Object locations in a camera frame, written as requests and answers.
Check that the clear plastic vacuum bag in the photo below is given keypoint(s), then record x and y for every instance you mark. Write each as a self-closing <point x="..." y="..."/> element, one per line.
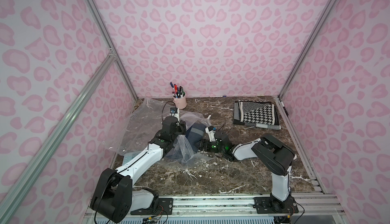
<point x="131" y="136"/>

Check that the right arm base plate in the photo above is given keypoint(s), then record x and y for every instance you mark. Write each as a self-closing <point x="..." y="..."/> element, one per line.
<point x="272" y="205"/>

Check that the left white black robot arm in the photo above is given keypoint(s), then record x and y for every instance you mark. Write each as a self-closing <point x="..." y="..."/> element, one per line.
<point x="114" y="196"/>

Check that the navy blue plaid blanket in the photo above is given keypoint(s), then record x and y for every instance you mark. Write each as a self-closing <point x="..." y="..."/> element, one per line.
<point x="187" y="146"/>

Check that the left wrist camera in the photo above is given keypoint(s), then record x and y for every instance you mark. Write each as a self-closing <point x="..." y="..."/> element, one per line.
<point x="174" y="111"/>

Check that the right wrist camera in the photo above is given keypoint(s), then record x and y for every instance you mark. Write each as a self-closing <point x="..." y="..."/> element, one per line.
<point x="210" y="131"/>

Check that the zigzag patterned blanket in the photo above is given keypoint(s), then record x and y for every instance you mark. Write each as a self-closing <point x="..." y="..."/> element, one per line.
<point x="251" y="105"/>

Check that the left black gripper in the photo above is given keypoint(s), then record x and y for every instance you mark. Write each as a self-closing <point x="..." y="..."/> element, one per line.
<point x="180" y="126"/>

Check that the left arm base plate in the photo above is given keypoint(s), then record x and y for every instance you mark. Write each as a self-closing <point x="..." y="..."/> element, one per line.
<point x="158" y="205"/>

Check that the grey black checked blanket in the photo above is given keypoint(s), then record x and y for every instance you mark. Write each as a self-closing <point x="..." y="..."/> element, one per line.
<point x="237" y="119"/>

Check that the black marker on rail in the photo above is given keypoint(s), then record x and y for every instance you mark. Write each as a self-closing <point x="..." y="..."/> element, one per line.
<point x="284" y="108"/>

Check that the pink metal pen cup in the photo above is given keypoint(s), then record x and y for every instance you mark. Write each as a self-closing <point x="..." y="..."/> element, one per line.
<point x="180" y="103"/>

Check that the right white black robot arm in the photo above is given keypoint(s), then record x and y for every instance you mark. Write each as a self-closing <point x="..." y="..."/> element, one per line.
<point x="274" y="154"/>

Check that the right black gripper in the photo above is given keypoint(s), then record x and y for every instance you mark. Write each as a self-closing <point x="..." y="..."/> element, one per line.
<point x="205" y="144"/>

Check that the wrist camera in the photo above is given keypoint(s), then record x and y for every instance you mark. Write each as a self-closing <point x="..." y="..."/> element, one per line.
<point x="210" y="131"/>
<point x="174" y="111"/>

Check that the houndstooth black white blanket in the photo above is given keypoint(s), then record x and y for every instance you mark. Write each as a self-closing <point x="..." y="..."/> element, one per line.
<point x="265" y="115"/>

